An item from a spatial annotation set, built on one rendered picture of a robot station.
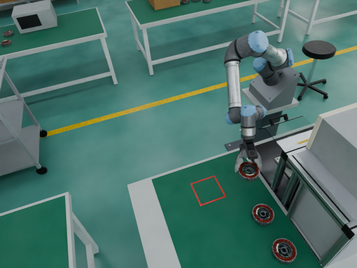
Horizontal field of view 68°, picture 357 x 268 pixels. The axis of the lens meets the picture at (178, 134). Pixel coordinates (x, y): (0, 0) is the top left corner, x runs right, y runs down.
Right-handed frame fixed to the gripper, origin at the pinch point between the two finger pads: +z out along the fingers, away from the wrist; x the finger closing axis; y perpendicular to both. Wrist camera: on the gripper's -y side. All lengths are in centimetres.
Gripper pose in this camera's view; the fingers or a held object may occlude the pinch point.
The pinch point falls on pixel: (248, 172)
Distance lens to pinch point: 147.5
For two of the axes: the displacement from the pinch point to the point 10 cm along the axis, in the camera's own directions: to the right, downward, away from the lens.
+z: 0.6, 9.7, 2.5
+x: -10.0, 0.4, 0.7
